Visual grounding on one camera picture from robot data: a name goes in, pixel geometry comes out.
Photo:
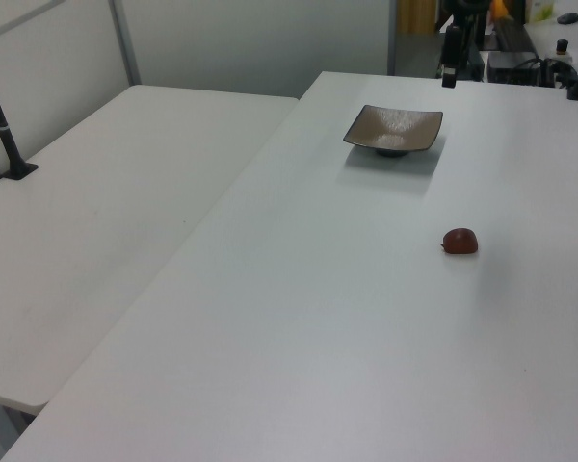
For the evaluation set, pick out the grey metal frame post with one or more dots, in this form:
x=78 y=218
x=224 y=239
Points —
x=125 y=43
x=391 y=36

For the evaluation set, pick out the orange object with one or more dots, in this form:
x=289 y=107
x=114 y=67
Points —
x=498 y=7

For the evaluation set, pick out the small round brown food item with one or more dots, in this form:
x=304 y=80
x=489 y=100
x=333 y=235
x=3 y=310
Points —
x=460 y=240

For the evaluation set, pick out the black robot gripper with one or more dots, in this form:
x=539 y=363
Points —
x=467 y=6

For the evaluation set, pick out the white green carton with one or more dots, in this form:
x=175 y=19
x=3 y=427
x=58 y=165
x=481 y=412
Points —
x=539 y=9

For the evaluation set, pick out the black electronics box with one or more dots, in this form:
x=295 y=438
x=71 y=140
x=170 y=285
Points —
x=510 y=65

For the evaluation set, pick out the black keyboard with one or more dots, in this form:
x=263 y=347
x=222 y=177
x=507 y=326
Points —
x=513 y=33

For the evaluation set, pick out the grey computer mouse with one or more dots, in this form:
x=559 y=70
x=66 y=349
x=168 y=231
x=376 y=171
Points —
x=568 y=18

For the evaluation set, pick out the black camera stand pole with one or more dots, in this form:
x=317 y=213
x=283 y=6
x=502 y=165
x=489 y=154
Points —
x=2 y=127

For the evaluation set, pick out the square brown ceramic plate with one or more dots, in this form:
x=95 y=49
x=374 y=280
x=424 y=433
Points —
x=395 y=127

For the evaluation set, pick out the wooden door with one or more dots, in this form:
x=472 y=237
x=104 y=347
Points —
x=415 y=17

